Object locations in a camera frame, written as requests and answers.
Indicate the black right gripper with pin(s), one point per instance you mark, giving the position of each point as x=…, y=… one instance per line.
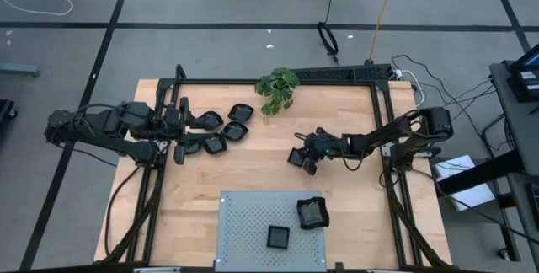
x=322, y=144

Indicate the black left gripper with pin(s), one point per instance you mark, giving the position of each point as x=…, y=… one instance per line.
x=182, y=130

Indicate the black leaf-shaped mini plate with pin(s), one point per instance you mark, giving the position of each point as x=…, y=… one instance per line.
x=214, y=120
x=193, y=151
x=234, y=132
x=217, y=146
x=241, y=113

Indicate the black square mini plate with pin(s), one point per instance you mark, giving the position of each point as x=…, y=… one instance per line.
x=297, y=157
x=278, y=237

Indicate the black wavy square plate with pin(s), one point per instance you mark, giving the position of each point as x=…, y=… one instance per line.
x=312, y=214

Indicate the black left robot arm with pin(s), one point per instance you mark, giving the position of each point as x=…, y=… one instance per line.
x=105, y=121

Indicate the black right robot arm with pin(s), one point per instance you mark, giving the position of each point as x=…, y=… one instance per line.
x=379, y=138

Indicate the green plant in white pot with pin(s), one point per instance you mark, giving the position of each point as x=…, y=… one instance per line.
x=278, y=87

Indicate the grey perforated metal shelf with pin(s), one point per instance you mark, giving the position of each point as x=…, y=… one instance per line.
x=244, y=222

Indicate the black desk crossbar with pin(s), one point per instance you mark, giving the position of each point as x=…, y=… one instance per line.
x=476, y=174

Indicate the white paper sheet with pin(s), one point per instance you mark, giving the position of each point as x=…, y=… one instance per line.
x=476, y=197

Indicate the grey metal table foot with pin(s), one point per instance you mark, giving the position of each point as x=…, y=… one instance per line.
x=19, y=70

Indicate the black equipment base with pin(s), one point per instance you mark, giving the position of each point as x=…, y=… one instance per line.
x=6, y=110

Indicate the grey side desk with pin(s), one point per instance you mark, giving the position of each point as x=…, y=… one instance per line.
x=520, y=130

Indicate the black caster wheel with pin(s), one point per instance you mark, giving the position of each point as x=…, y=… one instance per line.
x=504, y=255

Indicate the black aluminium table frame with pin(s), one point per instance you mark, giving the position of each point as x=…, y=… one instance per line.
x=210, y=81

